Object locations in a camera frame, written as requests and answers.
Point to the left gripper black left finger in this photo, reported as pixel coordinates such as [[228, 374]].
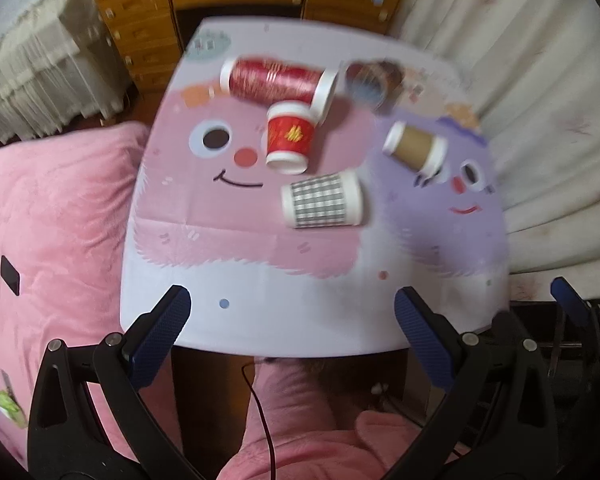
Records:
[[66, 439]]

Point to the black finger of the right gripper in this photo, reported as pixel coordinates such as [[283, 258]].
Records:
[[571, 303]]

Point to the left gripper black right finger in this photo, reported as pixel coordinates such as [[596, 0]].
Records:
[[497, 418]]

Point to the small red paper cup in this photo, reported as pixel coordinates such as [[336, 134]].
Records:
[[291, 128]]

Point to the brown kraft paper cup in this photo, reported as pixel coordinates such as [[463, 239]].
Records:
[[420, 150]]

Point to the grey checkered paper cup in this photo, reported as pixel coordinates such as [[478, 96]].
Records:
[[323, 202]]

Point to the dark colourful paper cup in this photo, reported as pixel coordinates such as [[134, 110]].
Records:
[[372, 83]]

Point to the large red patterned paper cup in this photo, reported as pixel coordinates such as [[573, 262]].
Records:
[[267, 81]]

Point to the green snack wrapper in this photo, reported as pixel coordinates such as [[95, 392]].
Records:
[[9, 405]]

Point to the black phone on blanket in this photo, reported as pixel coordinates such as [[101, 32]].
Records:
[[10, 275]]

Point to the pink fleece clothing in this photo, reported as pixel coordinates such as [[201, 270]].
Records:
[[296, 431]]

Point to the pink fluffy blanket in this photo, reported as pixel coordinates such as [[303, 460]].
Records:
[[64, 205]]

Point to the white floral curtain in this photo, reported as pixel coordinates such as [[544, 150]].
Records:
[[531, 69]]

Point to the cartoon monster table cloth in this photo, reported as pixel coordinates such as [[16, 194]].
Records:
[[297, 175]]

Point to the white lace covered furniture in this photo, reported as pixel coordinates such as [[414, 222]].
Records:
[[57, 61]]

